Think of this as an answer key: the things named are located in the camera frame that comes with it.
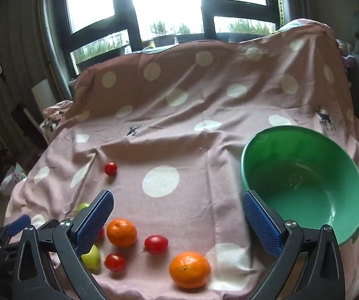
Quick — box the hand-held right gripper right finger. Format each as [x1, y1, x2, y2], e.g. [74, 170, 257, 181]
[242, 190, 346, 300]

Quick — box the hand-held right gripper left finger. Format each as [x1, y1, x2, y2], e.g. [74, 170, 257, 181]
[12, 190, 115, 300]

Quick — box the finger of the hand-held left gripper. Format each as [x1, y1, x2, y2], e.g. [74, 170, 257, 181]
[0, 214, 32, 257]
[37, 219, 60, 230]

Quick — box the orange mandarin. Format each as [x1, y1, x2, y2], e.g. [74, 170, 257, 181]
[106, 218, 138, 248]
[169, 251, 212, 290]

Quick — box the green plastic bowl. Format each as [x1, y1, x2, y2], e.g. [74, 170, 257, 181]
[241, 125, 359, 247]

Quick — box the white paper bag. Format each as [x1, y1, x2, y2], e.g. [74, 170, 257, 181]
[0, 162, 26, 196]

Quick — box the pink clothes pile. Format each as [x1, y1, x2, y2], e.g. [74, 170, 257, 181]
[40, 100, 74, 138]

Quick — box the white board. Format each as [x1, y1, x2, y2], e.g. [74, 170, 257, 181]
[31, 79, 57, 116]

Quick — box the pink polka-dot blanket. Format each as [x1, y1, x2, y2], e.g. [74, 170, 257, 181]
[4, 19, 359, 300]

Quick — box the purple cloth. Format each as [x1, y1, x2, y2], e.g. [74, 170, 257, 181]
[337, 39, 355, 69]

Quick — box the black-framed window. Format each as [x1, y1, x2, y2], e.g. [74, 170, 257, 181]
[40, 0, 288, 76]

